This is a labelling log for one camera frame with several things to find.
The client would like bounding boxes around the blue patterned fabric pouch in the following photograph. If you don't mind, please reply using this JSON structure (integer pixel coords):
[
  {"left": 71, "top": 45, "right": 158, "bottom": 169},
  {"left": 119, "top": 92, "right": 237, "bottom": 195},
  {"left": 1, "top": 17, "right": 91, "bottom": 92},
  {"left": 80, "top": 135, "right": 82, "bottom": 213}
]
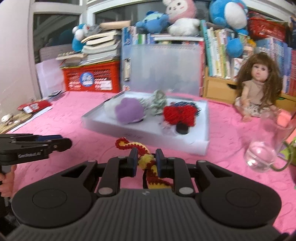
[{"left": 171, "top": 101, "right": 201, "bottom": 112}]

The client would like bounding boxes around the blue doraemon plush right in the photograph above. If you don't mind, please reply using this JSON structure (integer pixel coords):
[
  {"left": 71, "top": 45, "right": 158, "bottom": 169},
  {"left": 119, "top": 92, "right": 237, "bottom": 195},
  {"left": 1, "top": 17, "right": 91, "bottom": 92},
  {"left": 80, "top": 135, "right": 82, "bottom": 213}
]
[{"left": 209, "top": 0, "right": 248, "bottom": 58}]

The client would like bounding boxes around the red yellow crochet hair band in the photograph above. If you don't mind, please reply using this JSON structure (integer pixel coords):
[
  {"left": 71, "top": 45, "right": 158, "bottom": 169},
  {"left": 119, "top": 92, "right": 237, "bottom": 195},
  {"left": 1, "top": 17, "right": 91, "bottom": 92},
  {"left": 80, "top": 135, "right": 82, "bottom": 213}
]
[{"left": 115, "top": 138, "right": 173, "bottom": 189}]

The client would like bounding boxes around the wooden board with stapler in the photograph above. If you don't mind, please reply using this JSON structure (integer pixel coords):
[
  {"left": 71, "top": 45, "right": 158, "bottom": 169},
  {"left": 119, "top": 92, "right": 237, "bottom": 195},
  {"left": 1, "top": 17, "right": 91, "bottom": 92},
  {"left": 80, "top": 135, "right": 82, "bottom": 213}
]
[{"left": 0, "top": 112, "right": 32, "bottom": 134}]

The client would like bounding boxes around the blue doraemon plush left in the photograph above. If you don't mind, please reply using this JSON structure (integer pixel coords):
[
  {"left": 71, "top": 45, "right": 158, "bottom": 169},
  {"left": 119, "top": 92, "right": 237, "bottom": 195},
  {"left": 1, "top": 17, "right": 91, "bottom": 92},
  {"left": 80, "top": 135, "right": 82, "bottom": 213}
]
[{"left": 72, "top": 24, "right": 90, "bottom": 52}]

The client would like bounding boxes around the red basket upper right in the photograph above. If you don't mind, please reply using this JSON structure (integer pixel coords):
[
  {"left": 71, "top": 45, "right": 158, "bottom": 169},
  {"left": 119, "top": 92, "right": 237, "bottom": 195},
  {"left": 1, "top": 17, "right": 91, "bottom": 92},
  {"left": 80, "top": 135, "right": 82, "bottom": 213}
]
[{"left": 247, "top": 11, "right": 288, "bottom": 42}]

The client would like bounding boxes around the pink bunny pattern towel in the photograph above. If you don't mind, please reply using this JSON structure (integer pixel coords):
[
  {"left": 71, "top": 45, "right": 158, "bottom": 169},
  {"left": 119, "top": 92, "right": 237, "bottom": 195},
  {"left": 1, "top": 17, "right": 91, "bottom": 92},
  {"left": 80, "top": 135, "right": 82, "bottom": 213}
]
[{"left": 14, "top": 91, "right": 295, "bottom": 233}]

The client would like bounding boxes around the translucent plastic file case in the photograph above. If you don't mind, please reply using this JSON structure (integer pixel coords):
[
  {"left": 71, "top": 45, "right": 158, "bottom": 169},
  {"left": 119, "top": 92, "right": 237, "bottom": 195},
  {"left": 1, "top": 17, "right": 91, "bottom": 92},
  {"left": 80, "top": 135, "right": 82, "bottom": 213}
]
[{"left": 120, "top": 44, "right": 203, "bottom": 96}]

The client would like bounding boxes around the blue doraemon plush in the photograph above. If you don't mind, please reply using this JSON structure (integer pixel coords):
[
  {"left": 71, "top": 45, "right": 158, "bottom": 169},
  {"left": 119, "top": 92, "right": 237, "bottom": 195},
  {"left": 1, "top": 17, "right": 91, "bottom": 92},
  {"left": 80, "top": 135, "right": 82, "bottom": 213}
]
[
  {"left": 209, "top": 0, "right": 248, "bottom": 58},
  {"left": 72, "top": 24, "right": 90, "bottom": 52}
]

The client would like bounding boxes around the small blue plush toy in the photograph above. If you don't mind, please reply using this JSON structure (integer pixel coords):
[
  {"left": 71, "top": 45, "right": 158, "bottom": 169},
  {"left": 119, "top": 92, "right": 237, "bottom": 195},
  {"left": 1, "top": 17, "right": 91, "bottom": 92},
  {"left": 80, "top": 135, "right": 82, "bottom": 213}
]
[{"left": 135, "top": 11, "right": 170, "bottom": 34}]

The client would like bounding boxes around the red crochet bow hair tie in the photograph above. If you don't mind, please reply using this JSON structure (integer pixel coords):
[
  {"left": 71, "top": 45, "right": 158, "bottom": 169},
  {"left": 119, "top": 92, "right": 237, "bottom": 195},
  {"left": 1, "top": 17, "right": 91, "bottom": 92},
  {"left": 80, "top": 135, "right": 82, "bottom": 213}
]
[{"left": 162, "top": 105, "right": 199, "bottom": 135}]

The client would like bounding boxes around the white pink bunny plush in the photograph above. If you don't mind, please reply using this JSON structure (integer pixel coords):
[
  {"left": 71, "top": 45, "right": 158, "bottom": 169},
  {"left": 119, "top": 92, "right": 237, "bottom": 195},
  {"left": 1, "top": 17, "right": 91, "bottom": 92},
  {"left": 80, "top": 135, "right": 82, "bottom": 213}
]
[{"left": 163, "top": 0, "right": 200, "bottom": 37}]

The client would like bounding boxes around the red envelope booklet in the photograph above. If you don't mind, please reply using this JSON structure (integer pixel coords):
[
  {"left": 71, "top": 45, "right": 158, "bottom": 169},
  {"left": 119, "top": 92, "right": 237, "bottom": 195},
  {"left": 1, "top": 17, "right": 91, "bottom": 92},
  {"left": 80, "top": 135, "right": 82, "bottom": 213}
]
[{"left": 17, "top": 100, "right": 52, "bottom": 113}]

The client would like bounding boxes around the person's left hand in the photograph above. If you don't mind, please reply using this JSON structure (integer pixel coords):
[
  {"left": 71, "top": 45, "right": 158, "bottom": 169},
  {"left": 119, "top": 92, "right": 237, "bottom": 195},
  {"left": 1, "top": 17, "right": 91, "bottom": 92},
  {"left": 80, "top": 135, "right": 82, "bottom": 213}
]
[{"left": 0, "top": 165, "right": 16, "bottom": 198}]

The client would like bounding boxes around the red plastic basket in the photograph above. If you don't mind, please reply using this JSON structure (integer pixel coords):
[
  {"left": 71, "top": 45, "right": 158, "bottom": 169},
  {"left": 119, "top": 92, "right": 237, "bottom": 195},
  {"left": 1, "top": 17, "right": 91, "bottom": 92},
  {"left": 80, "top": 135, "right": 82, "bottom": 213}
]
[{"left": 62, "top": 61, "right": 121, "bottom": 93}]

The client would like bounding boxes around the wooden drawer organizer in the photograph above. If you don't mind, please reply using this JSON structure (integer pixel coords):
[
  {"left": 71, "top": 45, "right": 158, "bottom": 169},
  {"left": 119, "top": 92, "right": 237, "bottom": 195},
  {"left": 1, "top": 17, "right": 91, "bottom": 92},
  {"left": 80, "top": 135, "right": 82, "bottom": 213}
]
[{"left": 203, "top": 67, "right": 295, "bottom": 112}]

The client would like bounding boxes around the brown haired baby doll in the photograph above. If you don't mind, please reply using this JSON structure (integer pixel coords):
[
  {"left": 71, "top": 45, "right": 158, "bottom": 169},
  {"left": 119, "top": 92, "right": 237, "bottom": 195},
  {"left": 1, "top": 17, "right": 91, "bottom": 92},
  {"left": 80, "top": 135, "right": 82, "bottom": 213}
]
[{"left": 234, "top": 52, "right": 282, "bottom": 122}]

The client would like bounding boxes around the row of upright books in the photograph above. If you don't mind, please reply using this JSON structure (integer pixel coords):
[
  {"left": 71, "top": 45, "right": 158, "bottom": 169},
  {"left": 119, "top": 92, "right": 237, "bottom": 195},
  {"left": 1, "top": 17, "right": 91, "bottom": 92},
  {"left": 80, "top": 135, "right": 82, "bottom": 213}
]
[{"left": 122, "top": 20, "right": 295, "bottom": 96}]

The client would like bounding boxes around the white shallow cardboard box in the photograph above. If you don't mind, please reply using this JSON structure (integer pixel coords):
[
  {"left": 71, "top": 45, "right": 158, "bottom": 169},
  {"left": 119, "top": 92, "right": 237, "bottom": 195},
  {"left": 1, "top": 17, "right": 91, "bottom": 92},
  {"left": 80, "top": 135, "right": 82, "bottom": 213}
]
[{"left": 81, "top": 91, "right": 210, "bottom": 156}]

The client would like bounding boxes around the stack of books on basket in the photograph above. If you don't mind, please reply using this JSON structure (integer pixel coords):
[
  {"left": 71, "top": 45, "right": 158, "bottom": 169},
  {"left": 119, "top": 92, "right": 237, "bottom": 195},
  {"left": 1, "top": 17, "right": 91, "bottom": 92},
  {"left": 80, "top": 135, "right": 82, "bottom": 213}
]
[{"left": 56, "top": 21, "right": 131, "bottom": 66}]

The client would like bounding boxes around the clear drinking glass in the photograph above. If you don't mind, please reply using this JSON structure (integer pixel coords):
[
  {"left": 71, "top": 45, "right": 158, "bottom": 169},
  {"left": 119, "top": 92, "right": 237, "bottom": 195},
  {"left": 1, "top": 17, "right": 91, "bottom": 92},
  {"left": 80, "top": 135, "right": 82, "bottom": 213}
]
[{"left": 244, "top": 110, "right": 293, "bottom": 173}]

